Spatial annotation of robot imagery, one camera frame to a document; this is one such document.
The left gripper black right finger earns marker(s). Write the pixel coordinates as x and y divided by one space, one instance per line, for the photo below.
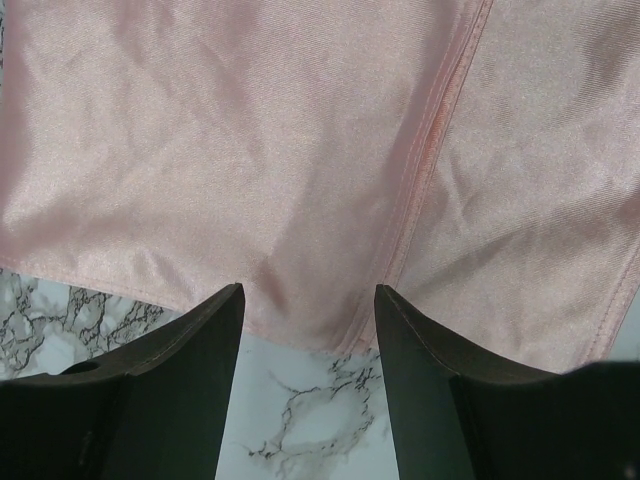
460 411

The pink cloth napkin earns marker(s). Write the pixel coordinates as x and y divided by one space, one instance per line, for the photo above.
482 157

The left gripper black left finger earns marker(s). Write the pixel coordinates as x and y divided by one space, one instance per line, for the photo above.
154 408

